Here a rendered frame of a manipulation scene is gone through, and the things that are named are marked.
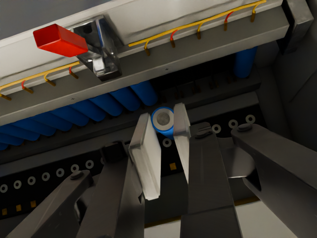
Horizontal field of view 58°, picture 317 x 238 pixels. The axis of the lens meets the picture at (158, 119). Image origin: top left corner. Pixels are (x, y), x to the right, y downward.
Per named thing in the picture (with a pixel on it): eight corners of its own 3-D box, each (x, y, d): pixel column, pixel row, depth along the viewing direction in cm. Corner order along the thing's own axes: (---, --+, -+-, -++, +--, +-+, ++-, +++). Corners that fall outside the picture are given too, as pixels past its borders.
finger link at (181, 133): (172, 134, 13) (187, 130, 13) (173, 104, 20) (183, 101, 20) (189, 190, 14) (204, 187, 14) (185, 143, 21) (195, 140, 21)
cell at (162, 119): (174, 144, 26) (162, 137, 19) (160, 130, 26) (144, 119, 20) (188, 129, 26) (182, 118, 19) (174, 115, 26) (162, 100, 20)
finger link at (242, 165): (193, 158, 12) (265, 139, 11) (187, 125, 17) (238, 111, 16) (203, 190, 12) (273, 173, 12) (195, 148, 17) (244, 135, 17)
